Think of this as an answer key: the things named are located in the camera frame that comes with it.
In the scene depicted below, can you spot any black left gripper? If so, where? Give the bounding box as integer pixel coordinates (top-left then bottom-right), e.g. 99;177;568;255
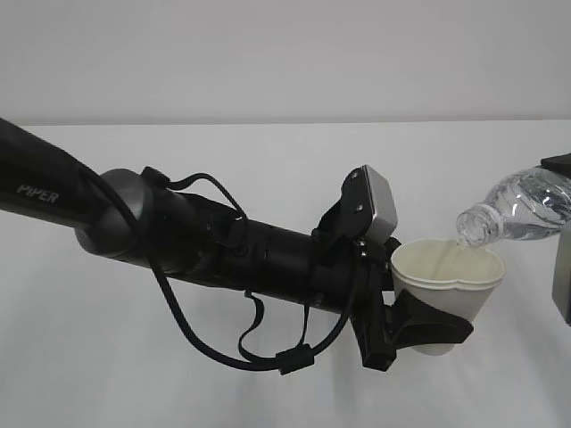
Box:
351;236;474;370

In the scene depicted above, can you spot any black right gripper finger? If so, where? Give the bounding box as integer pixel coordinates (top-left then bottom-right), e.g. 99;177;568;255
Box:
540;152;571;181

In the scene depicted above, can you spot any clear plastic water bottle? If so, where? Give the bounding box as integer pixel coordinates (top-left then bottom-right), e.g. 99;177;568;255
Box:
456;167;570;248

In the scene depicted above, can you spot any white paper cup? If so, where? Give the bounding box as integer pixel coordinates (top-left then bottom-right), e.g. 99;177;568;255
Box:
390;238;506;357

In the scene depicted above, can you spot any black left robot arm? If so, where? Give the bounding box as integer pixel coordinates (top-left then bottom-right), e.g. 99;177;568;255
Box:
1;121;473;375

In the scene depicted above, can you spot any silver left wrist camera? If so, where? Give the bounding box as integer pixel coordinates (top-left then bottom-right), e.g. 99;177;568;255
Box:
311;164;399;251

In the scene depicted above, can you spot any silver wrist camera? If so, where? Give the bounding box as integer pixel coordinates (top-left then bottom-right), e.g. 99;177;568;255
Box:
551;222;571;325
311;164;399;251

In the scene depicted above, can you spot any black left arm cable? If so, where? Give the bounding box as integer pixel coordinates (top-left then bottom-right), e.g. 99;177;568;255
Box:
141;166;353;376

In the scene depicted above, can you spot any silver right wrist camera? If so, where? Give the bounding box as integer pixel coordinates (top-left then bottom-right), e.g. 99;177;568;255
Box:
551;222;571;325

